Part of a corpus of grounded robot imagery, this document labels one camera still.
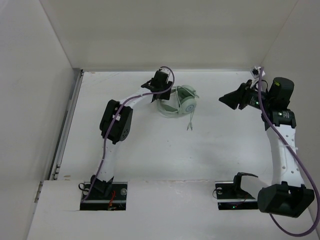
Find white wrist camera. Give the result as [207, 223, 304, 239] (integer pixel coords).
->
[159, 68, 172, 83]
[250, 66, 262, 88]

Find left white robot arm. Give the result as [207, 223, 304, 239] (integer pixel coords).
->
[89, 66, 175, 199]

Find left aluminium rail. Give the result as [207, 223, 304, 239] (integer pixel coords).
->
[45, 68, 84, 181]

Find mint green headphone cable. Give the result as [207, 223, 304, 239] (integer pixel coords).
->
[159, 85, 201, 132]

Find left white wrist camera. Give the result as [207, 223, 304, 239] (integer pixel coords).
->
[159, 68, 172, 83]

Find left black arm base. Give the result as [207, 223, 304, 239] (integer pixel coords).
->
[78, 182, 128, 211]

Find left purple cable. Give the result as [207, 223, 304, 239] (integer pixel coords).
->
[81, 65, 175, 202]

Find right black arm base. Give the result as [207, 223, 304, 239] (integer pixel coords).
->
[212, 181, 258, 211]

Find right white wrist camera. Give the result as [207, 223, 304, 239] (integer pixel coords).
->
[250, 66, 262, 88]

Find mint green headphones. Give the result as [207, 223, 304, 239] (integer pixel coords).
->
[157, 85, 199, 117]

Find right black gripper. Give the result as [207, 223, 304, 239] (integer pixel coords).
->
[218, 79, 273, 111]

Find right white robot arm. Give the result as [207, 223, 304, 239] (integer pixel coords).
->
[218, 77, 315, 218]

